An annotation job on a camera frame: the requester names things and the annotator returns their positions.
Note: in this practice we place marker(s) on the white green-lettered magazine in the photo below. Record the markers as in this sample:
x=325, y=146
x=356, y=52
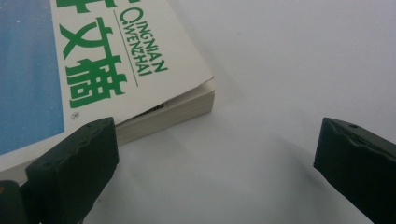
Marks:
x=109, y=62

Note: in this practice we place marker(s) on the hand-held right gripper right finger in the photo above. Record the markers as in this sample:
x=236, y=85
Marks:
x=358, y=168

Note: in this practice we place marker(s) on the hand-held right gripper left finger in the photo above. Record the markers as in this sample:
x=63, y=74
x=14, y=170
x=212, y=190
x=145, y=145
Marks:
x=71, y=171

